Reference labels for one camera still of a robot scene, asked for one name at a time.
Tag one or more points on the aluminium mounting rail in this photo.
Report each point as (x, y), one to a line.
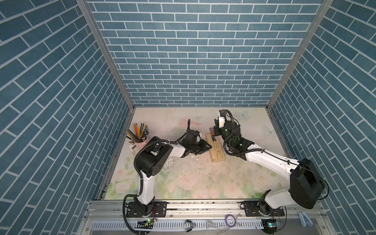
(218, 215)

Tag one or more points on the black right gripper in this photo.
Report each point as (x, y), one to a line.
(217, 130)

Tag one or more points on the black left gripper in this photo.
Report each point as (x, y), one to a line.
(201, 143)

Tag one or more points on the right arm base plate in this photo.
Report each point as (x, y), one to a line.
(254, 208)

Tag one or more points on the grey clamp tool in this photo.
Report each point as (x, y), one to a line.
(305, 219)

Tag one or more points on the wooden block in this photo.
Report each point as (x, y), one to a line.
(216, 151)

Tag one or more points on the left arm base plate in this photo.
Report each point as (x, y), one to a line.
(153, 209)

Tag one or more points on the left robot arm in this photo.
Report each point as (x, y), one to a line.
(150, 160)

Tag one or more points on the red-handled claw hammer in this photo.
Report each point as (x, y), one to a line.
(213, 136)

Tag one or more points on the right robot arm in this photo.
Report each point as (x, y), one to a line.
(305, 183)

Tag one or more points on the pink pencil cup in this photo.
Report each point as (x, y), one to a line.
(139, 146)

